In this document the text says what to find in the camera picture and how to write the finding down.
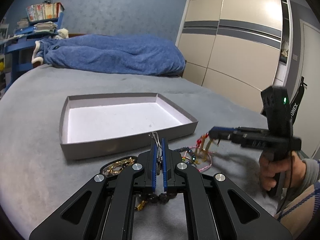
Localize black yonex bag strap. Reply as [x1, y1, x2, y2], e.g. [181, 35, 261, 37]
[290, 76, 308, 123]

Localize grey cardboard tray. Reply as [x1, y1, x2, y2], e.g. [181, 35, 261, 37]
[59, 93, 198, 160]

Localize row of books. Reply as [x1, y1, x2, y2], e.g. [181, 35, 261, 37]
[26, 0, 65, 22]

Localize blue desk shelf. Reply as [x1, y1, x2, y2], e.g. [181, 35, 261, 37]
[4, 12, 64, 91]

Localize pink red string bracelets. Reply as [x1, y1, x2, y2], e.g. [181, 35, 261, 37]
[175, 132, 219, 173]

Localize gold chain bracelet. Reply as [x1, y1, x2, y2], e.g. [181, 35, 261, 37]
[100, 156, 137, 178]

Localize white plush toy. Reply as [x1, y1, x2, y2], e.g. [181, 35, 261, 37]
[54, 28, 69, 40]

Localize person right hand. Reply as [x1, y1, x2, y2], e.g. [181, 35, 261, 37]
[258, 151, 307, 191]

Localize silver hoop bracelet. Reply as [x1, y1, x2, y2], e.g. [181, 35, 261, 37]
[148, 131, 163, 176]

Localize stack of papers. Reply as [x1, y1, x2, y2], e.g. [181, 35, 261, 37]
[33, 21, 57, 33]

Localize blue fleece blanket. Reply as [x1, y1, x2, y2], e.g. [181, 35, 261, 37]
[31, 34, 186, 76]

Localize beige sliding wardrobe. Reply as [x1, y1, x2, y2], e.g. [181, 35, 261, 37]
[175, 0, 295, 113]

